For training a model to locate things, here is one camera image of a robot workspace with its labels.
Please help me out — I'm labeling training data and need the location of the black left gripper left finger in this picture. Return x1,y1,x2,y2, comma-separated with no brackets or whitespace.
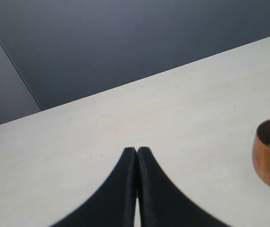
53,147,139,227

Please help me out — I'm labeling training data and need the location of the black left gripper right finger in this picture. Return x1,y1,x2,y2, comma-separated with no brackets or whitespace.
137,147,228,227

